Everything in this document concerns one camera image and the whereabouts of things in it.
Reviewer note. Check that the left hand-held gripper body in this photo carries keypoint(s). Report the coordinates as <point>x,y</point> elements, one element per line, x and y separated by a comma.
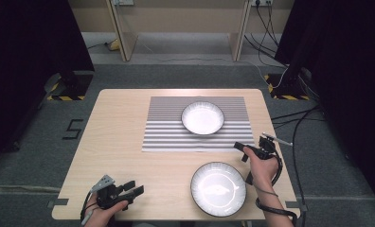
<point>108,195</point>

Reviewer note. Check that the black curtain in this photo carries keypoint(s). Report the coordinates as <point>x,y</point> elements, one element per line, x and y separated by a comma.
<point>349,78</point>
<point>24,63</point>

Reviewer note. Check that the wall power outlet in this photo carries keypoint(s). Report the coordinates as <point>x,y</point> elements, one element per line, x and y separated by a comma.
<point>262,2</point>
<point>122,2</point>

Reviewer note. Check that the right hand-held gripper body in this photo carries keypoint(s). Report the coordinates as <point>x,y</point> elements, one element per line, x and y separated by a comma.
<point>267,148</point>

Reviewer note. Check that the small white bowl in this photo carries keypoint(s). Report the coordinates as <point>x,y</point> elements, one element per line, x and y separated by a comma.
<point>202,118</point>

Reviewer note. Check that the white plate with dark rim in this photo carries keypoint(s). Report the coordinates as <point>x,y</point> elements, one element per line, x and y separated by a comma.
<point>218,189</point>

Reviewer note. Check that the stand base with hazard tape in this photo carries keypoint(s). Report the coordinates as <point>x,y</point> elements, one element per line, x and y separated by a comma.
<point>72,88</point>
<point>286,90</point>

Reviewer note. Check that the person's right hand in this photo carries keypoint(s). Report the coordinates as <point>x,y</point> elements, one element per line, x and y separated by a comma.
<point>264,171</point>

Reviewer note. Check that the wooden desk side panel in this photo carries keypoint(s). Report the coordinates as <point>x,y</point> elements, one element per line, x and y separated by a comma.
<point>125,38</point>
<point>239,38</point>

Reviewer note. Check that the person's left hand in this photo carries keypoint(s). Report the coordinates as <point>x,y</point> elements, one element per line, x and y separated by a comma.
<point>100,216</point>

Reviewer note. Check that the grey tape strip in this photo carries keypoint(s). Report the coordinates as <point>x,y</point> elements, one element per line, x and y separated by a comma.
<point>57,203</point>
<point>297,205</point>

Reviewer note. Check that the grey striped placemat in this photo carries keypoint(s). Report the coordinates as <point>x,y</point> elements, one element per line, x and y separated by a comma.
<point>163,126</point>

